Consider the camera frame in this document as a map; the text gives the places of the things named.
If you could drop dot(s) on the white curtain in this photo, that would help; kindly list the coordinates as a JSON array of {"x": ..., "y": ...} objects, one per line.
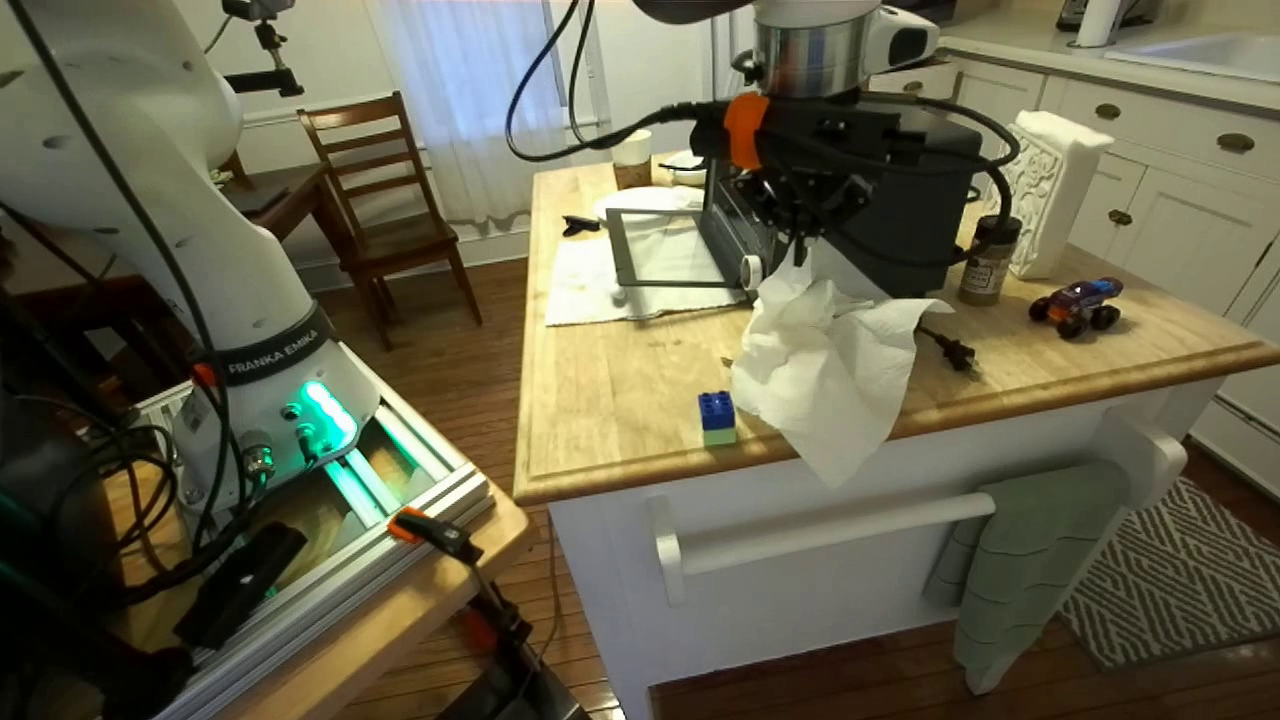
[{"x": 466, "y": 93}]

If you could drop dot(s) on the white base cabinets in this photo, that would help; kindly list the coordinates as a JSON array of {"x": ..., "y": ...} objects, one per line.
[{"x": 1173, "y": 202}]

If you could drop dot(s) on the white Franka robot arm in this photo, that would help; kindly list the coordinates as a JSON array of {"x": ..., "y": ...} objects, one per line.
[{"x": 135, "y": 147}]

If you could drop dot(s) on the wooden chair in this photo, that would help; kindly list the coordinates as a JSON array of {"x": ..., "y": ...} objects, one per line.
[{"x": 382, "y": 202}]

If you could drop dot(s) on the patterned grey rug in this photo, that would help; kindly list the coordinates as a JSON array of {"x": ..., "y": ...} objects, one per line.
[{"x": 1173, "y": 586}]

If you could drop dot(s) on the blue and green block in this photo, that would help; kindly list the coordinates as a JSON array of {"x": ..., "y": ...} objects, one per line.
[{"x": 717, "y": 417}]

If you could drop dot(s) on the white kitchen island base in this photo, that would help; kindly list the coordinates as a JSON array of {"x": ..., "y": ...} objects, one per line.
[{"x": 803, "y": 600}]

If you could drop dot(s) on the green hanging towel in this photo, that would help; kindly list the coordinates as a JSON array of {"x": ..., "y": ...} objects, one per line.
[{"x": 1035, "y": 575}]

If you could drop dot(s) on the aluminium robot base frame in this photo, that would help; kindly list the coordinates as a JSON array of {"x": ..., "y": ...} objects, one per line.
[{"x": 387, "y": 512}]

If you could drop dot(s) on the spice jar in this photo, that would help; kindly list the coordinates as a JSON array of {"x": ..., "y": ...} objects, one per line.
[{"x": 990, "y": 261}]

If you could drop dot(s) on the black toaster oven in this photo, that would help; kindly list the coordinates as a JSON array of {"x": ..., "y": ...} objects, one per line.
[{"x": 920, "y": 214}]

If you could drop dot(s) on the black clip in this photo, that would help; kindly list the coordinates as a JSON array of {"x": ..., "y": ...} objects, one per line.
[{"x": 582, "y": 226}]

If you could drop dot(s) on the toy monster truck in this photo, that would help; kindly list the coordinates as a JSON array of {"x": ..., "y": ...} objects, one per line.
[{"x": 1074, "y": 305}]

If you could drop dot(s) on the dark wooden table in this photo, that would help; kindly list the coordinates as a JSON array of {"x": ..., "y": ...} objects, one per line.
[{"x": 274, "y": 195}]

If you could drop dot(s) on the white towel bar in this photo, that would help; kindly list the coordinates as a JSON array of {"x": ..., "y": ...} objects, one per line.
[{"x": 815, "y": 528}]

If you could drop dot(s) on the orange gripper mount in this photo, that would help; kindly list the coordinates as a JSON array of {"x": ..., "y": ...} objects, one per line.
[{"x": 746, "y": 125}]

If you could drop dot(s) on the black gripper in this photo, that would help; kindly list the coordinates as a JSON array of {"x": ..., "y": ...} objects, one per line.
[{"x": 823, "y": 147}]

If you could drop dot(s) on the black camera stand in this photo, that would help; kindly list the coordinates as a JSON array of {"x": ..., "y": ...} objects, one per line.
[{"x": 264, "y": 75}]

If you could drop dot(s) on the orange and black clamp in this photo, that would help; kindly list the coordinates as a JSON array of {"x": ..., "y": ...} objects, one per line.
[{"x": 462, "y": 544}]

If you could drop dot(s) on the black control box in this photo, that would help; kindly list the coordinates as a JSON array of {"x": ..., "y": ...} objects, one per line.
[{"x": 243, "y": 586}]

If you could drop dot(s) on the white napkin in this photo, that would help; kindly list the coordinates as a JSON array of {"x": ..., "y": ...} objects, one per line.
[{"x": 824, "y": 360}]

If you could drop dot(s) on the wooden cart top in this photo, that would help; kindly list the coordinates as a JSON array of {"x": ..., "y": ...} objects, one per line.
[{"x": 400, "y": 627}]

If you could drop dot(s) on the black power plug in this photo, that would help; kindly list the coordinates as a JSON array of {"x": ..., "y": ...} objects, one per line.
[{"x": 951, "y": 348}]

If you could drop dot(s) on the white paper towel roll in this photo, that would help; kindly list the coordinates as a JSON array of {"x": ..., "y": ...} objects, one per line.
[{"x": 1098, "y": 21}]

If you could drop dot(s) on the kitchen sink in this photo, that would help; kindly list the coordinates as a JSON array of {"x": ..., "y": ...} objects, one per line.
[{"x": 1203, "y": 55}]

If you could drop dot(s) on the white stained mat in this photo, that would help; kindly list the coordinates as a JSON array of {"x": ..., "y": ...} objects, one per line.
[{"x": 582, "y": 286}]

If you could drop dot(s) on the white embossed box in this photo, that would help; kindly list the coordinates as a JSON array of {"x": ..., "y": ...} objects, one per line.
[{"x": 1055, "y": 185}]

